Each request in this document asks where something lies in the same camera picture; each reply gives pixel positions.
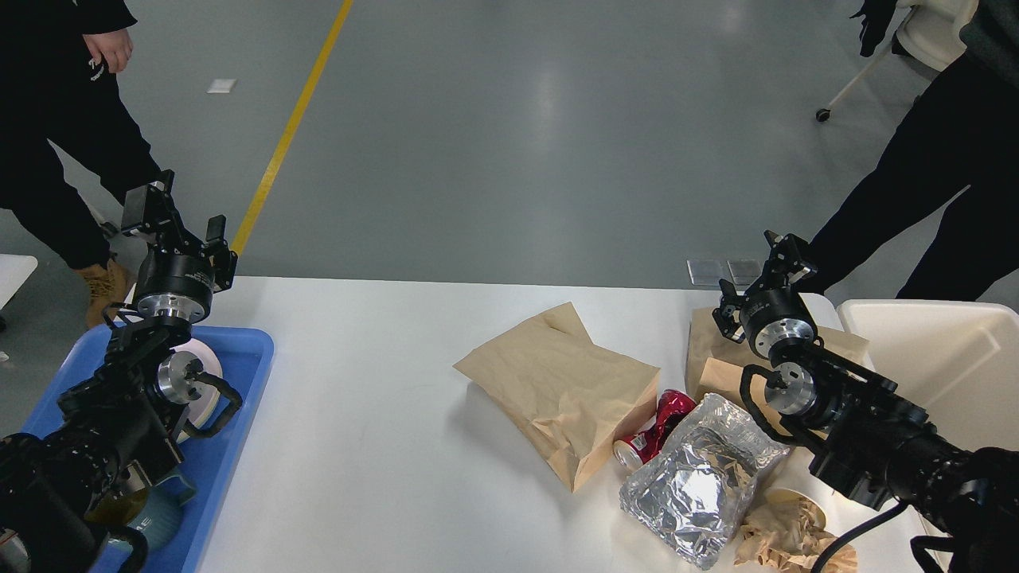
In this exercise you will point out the large brown paper bag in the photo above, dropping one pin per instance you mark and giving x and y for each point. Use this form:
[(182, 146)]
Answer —
[(571, 398)]

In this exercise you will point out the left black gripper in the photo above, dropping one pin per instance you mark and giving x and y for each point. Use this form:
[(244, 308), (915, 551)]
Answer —
[(169, 284)]

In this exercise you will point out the white side table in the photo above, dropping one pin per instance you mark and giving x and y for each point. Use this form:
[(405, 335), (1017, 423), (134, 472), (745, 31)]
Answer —
[(14, 271)]

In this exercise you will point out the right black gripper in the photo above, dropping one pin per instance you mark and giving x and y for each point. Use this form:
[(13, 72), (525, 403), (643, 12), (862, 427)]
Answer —
[(775, 317)]

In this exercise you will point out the blue plastic tray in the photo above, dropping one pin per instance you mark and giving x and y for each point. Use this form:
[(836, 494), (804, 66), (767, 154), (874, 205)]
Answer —
[(245, 356)]

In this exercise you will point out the paper cup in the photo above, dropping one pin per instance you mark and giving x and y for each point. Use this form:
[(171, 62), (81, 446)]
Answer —
[(777, 495)]

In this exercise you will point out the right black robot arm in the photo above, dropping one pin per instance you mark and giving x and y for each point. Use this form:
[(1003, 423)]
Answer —
[(868, 443)]

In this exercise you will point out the crumpled aluminium foil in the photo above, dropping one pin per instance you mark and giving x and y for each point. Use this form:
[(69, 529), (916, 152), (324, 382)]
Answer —
[(696, 492)]

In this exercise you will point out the person in black left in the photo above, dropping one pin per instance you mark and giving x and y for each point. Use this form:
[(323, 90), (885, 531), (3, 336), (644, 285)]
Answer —
[(60, 62)]

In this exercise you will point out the person in black walking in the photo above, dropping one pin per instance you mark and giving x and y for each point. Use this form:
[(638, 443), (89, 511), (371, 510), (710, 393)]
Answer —
[(956, 149)]

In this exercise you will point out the pink plate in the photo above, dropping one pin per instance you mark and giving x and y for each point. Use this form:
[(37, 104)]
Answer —
[(200, 410)]

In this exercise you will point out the crumpled brown paper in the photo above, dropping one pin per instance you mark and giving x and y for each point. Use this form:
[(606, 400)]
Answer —
[(780, 537)]

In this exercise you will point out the white office chair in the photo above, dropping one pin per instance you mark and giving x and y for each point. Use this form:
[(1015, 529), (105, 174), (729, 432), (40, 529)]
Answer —
[(927, 34)]

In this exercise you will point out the crushed red soda can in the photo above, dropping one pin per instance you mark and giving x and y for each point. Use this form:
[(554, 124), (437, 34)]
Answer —
[(636, 450)]

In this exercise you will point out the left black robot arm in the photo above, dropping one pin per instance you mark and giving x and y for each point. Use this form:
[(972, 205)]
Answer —
[(120, 426)]

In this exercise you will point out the dark green mug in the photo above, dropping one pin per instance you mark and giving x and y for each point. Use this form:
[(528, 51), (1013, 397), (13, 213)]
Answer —
[(156, 511)]

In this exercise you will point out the white plastic bin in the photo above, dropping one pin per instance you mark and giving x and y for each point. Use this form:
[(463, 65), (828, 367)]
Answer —
[(957, 360)]

